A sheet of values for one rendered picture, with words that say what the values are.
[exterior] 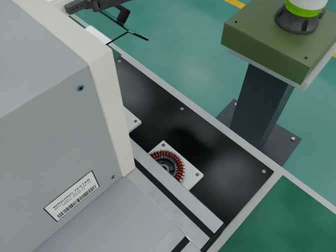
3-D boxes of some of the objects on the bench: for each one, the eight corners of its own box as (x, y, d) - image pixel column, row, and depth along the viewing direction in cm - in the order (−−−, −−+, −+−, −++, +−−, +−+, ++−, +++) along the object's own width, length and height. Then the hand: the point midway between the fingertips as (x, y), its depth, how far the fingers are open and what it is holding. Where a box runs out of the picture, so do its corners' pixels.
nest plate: (110, 96, 92) (109, 93, 91) (141, 123, 86) (141, 121, 85) (70, 123, 86) (69, 121, 85) (101, 154, 80) (100, 152, 79)
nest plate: (163, 142, 83) (163, 139, 82) (203, 176, 76) (203, 174, 75) (122, 176, 76) (122, 174, 75) (162, 216, 70) (162, 215, 69)
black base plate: (121, 60, 105) (120, 55, 103) (272, 175, 79) (274, 171, 77) (-2, 137, 86) (-6, 133, 84) (144, 322, 60) (143, 322, 58)
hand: (62, 7), depth 50 cm, fingers closed
